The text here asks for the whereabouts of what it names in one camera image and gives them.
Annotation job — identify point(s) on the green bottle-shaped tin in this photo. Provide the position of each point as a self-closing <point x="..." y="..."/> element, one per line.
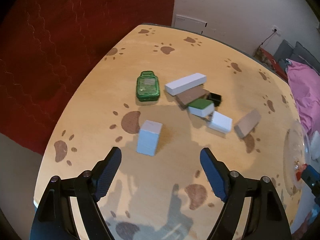
<point x="147" y="87"/>

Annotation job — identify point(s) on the white crumpled tissue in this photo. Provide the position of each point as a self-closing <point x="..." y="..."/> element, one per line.
<point x="315" y="145"/>

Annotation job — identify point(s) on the clear glass bowl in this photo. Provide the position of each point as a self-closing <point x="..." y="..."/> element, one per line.
<point x="296" y="153"/>

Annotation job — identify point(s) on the light blue upright block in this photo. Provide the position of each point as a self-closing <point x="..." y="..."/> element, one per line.
<point x="149" y="137"/>

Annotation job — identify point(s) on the red curtain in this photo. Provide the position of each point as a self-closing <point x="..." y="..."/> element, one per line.
<point x="48" y="47"/>

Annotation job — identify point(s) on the white wall panel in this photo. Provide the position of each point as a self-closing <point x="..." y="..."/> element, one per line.
<point x="189" y="24"/>

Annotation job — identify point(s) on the tan flat block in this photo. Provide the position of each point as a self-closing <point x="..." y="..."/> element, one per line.
<point x="248" y="122"/>

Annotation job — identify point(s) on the green-topped white block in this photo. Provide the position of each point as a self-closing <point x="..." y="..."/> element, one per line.
<point x="201" y="107"/>

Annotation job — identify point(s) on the small black block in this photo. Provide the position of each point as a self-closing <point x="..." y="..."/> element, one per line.
<point x="215" y="98"/>

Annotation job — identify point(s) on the pink cloth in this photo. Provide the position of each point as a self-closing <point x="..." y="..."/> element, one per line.
<point x="304" y="84"/>

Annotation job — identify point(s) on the long white block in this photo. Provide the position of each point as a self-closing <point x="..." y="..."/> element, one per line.
<point x="185" y="83"/>

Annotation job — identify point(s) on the brown block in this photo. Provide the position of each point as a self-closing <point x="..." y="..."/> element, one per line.
<point x="190" y="95"/>

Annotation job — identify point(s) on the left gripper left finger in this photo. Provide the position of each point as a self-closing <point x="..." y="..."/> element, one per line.
<point x="54" y="216"/>

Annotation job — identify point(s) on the wall power socket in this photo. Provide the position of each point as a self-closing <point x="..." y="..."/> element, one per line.
<point x="276" y="30"/>

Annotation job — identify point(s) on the grey sofa cushion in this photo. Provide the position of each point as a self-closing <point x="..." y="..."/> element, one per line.
<point x="287" y="53"/>

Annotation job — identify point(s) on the red patterned bag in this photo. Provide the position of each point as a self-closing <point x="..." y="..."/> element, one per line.
<point x="265" y="58"/>

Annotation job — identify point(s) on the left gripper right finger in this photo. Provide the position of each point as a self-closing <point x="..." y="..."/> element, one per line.
<point x="266" y="218"/>

